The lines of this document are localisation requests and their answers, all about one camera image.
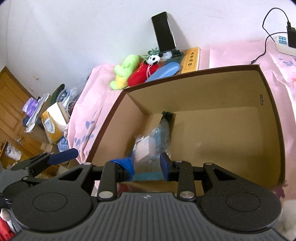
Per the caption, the dark green box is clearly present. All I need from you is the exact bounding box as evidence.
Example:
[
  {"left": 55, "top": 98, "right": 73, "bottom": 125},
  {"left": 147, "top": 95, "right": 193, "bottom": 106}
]
[{"left": 159, "top": 50, "right": 184, "bottom": 70}]

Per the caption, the blue patterned cloth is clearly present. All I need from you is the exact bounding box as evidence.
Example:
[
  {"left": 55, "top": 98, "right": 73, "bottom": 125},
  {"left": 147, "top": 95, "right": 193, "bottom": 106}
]
[{"left": 57, "top": 137, "right": 70, "bottom": 151}]

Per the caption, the panda plush toy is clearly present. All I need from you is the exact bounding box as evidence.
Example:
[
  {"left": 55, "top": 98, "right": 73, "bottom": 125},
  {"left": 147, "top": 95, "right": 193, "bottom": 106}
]
[{"left": 146, "top": 52, "right": 164, "bottom": 65}]

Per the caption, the white power strip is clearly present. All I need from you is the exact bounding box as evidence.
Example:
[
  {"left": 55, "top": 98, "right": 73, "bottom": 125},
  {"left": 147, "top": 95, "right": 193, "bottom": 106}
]
[{"left": 274, "top": 35, "right": 296, "bottom": 56}]

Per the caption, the clear plastic bag with cloth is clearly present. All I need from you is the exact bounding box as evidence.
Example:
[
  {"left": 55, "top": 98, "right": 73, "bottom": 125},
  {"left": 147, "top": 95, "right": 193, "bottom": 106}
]
[{"left": 133, "top": 111, "right": 173, "bottom": 168}]

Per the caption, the clear bag of clutter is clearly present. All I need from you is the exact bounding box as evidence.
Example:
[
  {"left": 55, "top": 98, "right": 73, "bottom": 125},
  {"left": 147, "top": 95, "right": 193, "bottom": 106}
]
[{"left": 58, "top": 88, "right": 82, "bottom": 117}]

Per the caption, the brown cardboard box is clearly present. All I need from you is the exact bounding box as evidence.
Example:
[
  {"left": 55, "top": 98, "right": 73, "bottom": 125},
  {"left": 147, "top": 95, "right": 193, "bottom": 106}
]
[{"left": 85, "top": 64, "right": 287, "bottom": 193}]

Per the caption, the dark green cap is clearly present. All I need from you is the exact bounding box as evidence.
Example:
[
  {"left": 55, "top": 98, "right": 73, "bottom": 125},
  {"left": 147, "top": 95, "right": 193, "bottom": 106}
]
[{"left": 51, "top": 84, "right": 66, "bottom": 103}]

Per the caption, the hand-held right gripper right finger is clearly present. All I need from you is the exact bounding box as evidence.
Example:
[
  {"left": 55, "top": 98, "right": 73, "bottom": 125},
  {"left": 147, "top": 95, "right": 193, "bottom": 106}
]
[{"left": 160, "top": 152, "right": 243, "bottom": 201}]

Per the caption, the white plastic bag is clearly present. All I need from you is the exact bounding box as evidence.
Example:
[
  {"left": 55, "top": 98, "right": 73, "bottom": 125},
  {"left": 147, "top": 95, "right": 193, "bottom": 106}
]
[{"left": 4, "top": 142, "right": 23, "bottom": 161}]

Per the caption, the light green plush toy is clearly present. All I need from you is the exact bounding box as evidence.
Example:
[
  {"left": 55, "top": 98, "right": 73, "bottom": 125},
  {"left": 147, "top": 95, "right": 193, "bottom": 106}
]
[{"left": 110, "top": 54, "right": 140, "bottom": 90}]

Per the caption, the black cable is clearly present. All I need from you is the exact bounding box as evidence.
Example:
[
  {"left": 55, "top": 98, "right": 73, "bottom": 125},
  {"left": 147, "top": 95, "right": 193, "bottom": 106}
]
[{"left": 250, "top": 8, "right": 292, "bottom": 65}]

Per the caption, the yellow book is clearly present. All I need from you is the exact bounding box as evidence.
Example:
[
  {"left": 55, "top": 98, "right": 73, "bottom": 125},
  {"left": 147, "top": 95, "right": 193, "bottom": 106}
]
[{"left": 180, "top": 47, "right": 201, "bottom": 74}]

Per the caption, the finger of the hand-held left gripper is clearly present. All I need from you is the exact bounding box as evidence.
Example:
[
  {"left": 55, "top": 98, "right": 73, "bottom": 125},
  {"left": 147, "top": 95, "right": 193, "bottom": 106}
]
[{"left": 11, "top": 148, "right": 79, "bottom": 183}]

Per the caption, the yellow and white carton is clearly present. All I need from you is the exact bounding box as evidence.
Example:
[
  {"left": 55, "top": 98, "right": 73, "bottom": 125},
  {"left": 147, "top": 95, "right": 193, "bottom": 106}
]
[{"left": 41, "top": 102, "right": 70, "bottom": 145}]

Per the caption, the stack of papers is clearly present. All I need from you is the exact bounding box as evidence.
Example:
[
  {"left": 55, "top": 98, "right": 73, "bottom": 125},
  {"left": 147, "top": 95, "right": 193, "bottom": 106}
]
[{"left": 25, "top": 93, "right": 50, "bottom": 133}]

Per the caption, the blue glasses case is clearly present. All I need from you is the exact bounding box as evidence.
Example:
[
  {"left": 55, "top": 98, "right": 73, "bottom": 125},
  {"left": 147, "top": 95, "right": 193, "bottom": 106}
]
[{"left": 146, "top": 62, "right": 181, "bottom": 83}]

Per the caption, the red plush toy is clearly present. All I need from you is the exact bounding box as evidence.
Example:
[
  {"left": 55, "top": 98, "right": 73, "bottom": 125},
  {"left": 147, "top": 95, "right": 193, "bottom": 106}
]
[{"left": 127, "top": 62, "right": 160, "bottom": 87}]

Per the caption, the black phone box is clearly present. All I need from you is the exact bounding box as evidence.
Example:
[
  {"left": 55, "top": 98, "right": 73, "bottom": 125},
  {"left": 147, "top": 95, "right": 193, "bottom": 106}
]
[{"left": 151, "top": 11, "right": 177, "bottom": 53}]

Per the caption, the black charger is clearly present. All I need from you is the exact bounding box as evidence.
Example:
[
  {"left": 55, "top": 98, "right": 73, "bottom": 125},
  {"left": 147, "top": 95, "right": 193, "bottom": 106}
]
[{"left": 286, "top": 22, "right": 296, "bottom": 48}]

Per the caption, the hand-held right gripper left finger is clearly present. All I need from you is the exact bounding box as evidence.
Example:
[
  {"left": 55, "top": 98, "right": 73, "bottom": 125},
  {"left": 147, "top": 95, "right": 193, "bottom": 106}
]
[{"left": 52, "top": 151, "right": 136, "bottom": 202}]

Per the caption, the wooden door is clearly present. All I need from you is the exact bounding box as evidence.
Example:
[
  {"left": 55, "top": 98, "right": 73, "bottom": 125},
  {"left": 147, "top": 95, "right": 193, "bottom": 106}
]
[{"left": 0, "top": 66, "right": 38, "bottom": 168}]

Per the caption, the purple plastic bag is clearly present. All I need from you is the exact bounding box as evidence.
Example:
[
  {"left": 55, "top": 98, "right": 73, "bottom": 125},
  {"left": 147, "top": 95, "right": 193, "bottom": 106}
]
[{"left": 22, "top": 97, "right": 42, "bottom": 118}]

